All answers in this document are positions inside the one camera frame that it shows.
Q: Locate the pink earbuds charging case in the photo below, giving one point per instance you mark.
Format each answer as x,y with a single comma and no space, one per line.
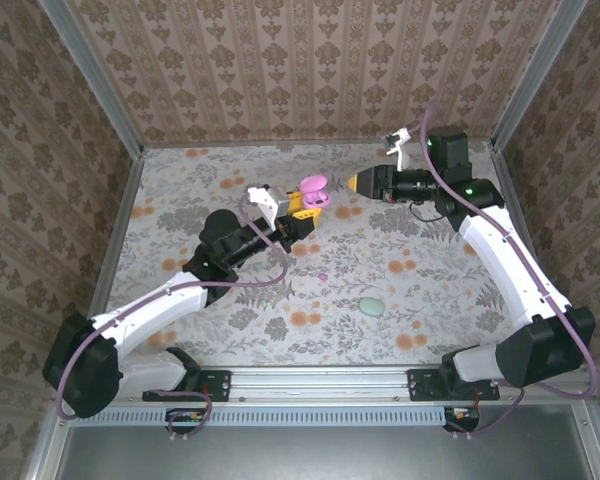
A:
312,192

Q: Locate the mint green earbuds charging case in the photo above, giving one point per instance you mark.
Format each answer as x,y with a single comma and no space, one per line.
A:
370,307

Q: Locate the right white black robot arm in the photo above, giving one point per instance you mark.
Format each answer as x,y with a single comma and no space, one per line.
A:
510,265

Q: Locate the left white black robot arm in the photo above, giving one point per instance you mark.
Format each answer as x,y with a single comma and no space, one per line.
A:
145,310

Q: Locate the grey metal sheet panel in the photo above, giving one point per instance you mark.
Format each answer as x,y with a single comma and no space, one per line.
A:
320,455

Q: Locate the aluminium rear frame rail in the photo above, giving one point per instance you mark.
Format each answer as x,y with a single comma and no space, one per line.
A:
280,145

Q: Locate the aluminium side frame rail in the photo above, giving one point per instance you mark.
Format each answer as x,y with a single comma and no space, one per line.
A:
116,225
519,220

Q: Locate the aluminium upright frame post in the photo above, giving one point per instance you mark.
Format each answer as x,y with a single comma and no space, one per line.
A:
101,85
534,75

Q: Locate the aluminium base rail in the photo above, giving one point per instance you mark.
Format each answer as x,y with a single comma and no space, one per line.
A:
320,382

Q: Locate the aluminium short frame post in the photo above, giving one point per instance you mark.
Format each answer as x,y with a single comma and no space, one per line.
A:
47,450
597,450

